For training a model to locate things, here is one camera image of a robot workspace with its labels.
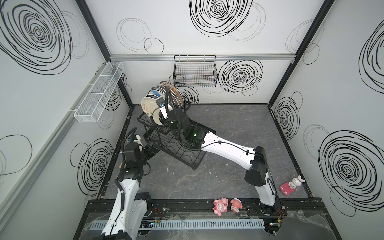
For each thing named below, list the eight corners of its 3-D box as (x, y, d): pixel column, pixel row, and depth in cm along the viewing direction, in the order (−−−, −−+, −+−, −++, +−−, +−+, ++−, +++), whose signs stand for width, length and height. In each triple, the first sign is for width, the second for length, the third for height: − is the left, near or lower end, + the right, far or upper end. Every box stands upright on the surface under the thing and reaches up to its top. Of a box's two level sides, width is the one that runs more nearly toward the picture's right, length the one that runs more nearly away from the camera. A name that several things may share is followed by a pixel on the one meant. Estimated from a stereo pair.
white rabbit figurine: (291, 190, 81) (300, 186, 74) (285, 185, 83) (293, 179, 76) (296, 185, 83) (305, 180, 76) (290, 180, 85) (299, 174, 78)
